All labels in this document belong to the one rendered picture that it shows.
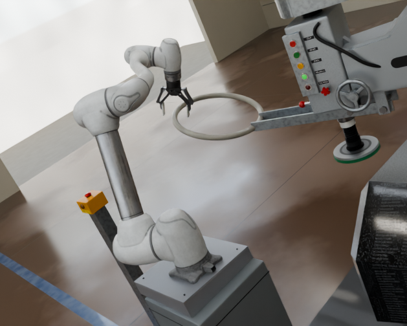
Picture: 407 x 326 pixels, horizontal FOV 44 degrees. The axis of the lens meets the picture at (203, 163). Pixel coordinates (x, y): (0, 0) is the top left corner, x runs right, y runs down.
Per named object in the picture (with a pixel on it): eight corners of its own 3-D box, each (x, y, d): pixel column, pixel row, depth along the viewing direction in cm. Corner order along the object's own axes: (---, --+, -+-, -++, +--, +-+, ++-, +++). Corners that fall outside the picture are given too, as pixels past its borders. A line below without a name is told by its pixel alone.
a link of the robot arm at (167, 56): (184, 65, 262) (160, 63, 265) (182, 35, 253) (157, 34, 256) (178, 73, 253) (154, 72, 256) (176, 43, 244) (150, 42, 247)
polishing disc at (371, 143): (379, 154, 228) (378, 151, 228) (332, 164, 237) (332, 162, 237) (378, 133, 246) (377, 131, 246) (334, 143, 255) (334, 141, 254)
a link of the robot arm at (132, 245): (158, 266, 208) (114, 275, 216) (174, 253, 223) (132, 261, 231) (101, 85, 202) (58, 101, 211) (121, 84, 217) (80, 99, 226)
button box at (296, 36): (321, 90, 223) (300, 30, 212) (319, 93, 221) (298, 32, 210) (304, 94, 227) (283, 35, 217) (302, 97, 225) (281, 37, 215)
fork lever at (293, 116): (400, 95, 228) (397, 85, 226) (392, 114, 214) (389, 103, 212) (264, 117, 267) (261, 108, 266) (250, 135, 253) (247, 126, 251)
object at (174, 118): (277, 105, 277) (277, 99, 276) (242, 149, 242) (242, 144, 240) (198, 90, 297) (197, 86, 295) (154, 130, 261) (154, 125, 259)
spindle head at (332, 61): (404, 85, 226) (378, -13, 210) (396, 106, 210) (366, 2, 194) (328, 100, 247) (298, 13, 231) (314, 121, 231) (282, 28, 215)
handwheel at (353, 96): (380, 99, 216) (371, 67, 210) (375, 110, 208) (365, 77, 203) (346, 106, 224) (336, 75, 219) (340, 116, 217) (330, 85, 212)
